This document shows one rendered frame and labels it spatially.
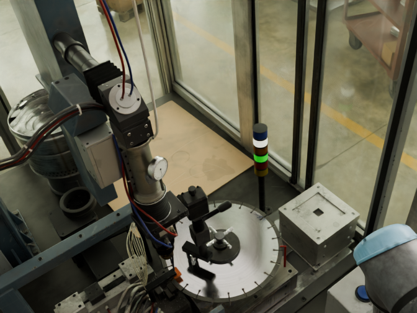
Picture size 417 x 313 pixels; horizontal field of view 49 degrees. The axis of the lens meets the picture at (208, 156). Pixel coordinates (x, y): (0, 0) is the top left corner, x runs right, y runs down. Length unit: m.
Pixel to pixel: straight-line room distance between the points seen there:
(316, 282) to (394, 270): 0.72
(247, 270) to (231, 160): 0.67
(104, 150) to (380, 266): 0.56
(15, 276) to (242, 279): 0.60
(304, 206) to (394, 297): 0.74
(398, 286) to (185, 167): 1.20
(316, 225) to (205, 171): 0.56
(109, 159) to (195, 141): 1.03
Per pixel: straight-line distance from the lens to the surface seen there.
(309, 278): 1.52
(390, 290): 0.84
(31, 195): 1.98
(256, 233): 1.38
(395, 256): 0.84
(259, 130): 1.38
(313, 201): 1.53
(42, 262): 1.35
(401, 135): 1.22
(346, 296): 1.35
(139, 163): 0.94
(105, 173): 0.99
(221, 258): 1.32
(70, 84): 1.03
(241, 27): 1.58
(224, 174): 1.82
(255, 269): 1.31
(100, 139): 0.94
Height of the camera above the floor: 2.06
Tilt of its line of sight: 43 degrees down
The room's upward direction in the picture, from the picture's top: 8 degrees counter-clockwise
